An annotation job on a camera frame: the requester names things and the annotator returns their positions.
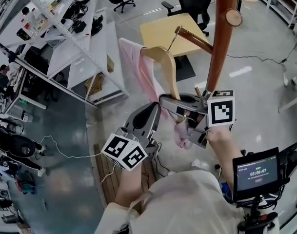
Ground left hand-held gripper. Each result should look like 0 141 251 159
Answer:
101 102 161 172

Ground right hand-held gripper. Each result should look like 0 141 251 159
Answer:
158 89 237 149

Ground pink garment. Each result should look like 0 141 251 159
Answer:
118 38 200 151

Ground wooden clothes hanger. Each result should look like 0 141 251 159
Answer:
140 25 188 124

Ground person's right forearm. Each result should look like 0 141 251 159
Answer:
208 127 244 190

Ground person's left forearm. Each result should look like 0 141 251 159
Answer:
114 166 143 208

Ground wooden slat platform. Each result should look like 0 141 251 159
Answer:
93 142 158 209

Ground person's white shirt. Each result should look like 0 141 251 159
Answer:
96 169 245 234

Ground small black monitor screen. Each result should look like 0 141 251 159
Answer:
232 147 281 202

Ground black table base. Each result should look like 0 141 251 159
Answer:
174 55 197 82

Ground flat cardboard boxes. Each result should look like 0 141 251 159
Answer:
84 73 106 96

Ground brown wooden coat rack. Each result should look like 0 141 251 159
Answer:
175 0 243 98

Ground white metal shelving rack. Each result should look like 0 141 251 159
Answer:
0 0 130 107

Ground light wooden square table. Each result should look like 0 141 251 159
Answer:
139 12 210 58

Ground white desk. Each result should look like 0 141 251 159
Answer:
3 57 50 116

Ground red and teal trolley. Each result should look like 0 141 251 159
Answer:
15 180 37 195

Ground black box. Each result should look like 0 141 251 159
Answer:
72 20 87 34

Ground black bag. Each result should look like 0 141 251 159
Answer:
62 0 88 21

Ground white storage shelving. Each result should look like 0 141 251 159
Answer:
250 0 297 38

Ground white cable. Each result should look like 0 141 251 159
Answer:
100 163 118 184
37 135 107 159

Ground white table frame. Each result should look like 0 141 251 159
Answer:
277 91 297 114

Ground black monitor mount rig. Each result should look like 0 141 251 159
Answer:
236 140 297 234

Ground black cable bundle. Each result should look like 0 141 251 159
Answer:
91 15 104 36

